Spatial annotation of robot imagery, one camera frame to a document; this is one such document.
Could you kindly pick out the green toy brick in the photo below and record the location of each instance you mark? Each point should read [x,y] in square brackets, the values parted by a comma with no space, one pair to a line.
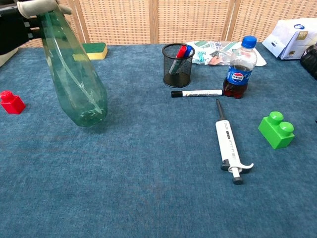
[275,134]

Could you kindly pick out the cola bottle with blue cap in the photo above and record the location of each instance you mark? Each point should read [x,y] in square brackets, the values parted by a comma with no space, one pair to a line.
[239,74]

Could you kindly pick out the white marker with black cap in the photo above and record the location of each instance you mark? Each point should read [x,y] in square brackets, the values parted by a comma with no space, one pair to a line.
[200,93]

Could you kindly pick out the packaged cleaning cloth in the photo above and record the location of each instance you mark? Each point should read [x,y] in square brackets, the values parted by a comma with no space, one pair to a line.
[210,53]

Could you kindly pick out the woven wooden folding screen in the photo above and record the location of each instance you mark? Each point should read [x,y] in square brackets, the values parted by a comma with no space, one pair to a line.
[123,22]

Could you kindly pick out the black mesh pen holder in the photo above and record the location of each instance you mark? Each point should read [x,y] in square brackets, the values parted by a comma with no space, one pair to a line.
[177,79]

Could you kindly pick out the red toy brick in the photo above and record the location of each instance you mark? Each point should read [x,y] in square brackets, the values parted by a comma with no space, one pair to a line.
[12,104]

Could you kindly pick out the red capped marker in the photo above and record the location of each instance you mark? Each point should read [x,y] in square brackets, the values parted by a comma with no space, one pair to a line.
[180,52]

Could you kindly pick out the blue felt table cover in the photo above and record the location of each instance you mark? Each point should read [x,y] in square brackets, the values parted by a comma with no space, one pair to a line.
[148,186]

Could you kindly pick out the large dark drink bottle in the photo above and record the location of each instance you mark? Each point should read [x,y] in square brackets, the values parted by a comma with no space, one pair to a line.
[310,62]

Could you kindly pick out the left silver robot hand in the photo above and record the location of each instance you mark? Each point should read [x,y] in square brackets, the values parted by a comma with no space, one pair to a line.
[12,27]

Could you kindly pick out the white pipette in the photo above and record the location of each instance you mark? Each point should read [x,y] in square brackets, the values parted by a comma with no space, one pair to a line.
[229,143]

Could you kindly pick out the green glass bottle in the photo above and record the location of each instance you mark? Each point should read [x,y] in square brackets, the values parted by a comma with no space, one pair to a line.
[74,81]

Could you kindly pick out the blue capped marker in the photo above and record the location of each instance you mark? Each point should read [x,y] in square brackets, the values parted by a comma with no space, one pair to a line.
[189,50]

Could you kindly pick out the white paper bag package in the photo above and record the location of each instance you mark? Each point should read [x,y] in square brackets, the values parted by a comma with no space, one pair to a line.
[287,37]

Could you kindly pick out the green and yellow sponge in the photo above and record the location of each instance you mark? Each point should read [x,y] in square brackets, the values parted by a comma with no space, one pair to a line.
[97,50]

